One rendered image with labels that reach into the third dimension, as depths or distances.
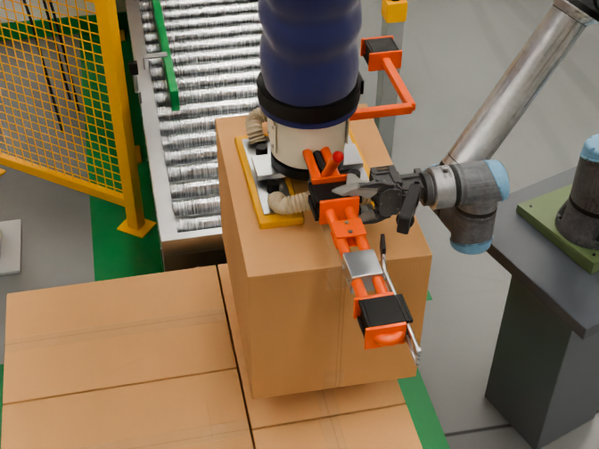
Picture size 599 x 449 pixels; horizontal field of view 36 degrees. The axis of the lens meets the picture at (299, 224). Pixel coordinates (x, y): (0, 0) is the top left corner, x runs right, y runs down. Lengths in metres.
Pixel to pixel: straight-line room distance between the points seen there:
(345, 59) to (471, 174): 0.35
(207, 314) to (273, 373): 0.48
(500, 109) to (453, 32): 2.95
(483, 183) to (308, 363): 0.58
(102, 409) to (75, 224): 1.48
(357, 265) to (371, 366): 0.51
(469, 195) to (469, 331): 1.42
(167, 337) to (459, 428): 1.03
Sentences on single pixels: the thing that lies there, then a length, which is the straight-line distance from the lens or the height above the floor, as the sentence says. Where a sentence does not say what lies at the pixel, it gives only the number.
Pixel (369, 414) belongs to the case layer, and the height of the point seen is 0.54.
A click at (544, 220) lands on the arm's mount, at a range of 2.58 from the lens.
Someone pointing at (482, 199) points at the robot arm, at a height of 1.19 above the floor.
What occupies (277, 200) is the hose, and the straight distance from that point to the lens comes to 1.98.
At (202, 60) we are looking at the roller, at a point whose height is 0.53.
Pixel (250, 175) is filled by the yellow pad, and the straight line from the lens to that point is 2.14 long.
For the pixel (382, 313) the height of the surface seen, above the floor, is 1.23.
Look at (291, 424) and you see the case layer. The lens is 2.32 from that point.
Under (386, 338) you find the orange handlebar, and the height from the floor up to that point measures 1.21.
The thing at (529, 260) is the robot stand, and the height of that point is 0.75.
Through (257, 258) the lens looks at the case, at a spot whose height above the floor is 1.07.
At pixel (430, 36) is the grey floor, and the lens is 4.93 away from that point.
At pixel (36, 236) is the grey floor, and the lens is 3.73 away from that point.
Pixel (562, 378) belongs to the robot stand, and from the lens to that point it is 2.79.
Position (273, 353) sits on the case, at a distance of 2.09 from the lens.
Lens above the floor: 2.41
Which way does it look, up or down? 41 degrees down
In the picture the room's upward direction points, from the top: 1 degrees clockwise
